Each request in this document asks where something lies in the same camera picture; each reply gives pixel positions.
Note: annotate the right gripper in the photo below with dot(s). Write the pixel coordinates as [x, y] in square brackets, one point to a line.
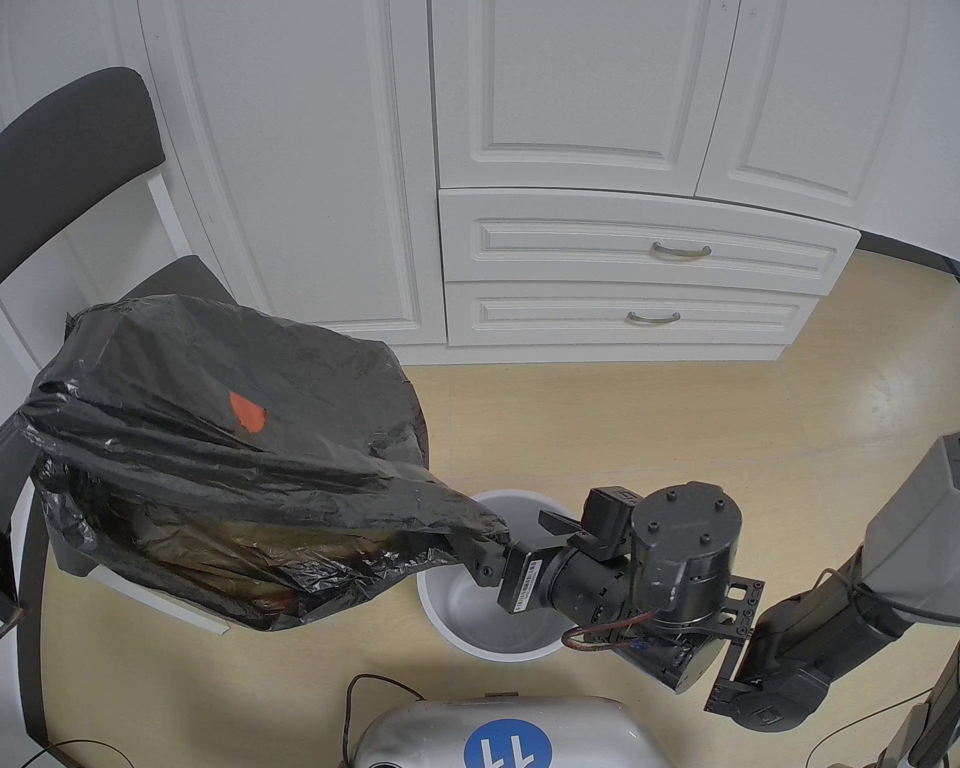
[529, 581]

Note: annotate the black plastic bag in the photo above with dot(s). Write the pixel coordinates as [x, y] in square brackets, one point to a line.
[225, 360]

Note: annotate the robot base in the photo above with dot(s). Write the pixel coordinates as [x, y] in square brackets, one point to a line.
[450, 731]

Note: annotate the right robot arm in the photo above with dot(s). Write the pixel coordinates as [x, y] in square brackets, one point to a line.
[686, 555]

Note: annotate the white trash bin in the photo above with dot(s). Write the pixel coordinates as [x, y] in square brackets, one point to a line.
[480, 615]

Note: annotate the white wardrobe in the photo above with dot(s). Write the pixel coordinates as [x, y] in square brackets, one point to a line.
[562, 90]

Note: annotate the grey and white chair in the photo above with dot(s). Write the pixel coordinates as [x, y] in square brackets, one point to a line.
[75, 150]

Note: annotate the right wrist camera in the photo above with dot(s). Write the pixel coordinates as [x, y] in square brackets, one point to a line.
[607, 517]

